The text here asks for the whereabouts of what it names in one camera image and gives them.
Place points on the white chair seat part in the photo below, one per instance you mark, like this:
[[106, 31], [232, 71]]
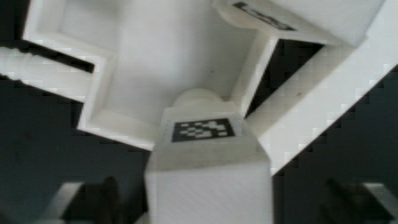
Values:
[[165, 45]]

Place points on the white fence wall right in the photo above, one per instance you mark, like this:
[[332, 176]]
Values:
[[323, 89]]

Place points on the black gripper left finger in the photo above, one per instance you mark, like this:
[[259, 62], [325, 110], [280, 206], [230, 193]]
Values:
[[90, 202]]

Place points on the small white part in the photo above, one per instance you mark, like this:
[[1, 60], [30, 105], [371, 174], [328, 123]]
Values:
[[207, 180]]

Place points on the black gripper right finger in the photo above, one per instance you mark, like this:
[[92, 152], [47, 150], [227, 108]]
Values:
[[358, 203]]

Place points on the white chair leg with marker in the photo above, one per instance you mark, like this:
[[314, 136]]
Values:
[[323, 21]]

